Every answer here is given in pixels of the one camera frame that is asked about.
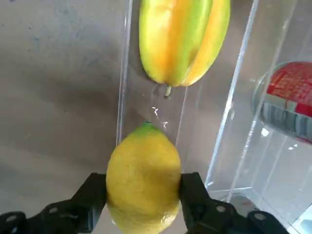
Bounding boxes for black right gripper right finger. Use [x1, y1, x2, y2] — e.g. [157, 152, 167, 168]
[180, 172, 291, 234]

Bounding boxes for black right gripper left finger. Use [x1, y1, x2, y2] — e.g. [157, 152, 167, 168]
[0, 172, 108, 234]

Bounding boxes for yellow lemon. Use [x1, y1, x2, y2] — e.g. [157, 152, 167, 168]
[106, 121, 182, 234]

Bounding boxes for clear acrylic rack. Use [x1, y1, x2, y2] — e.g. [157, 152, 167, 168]
[116, 0, 312, 225]

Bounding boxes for red drink bottle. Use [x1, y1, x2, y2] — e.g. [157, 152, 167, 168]
[252, 60, 312, 144]

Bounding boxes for yellow green starfruit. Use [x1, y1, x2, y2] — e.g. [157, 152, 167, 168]
[138, 0, 232, 99]

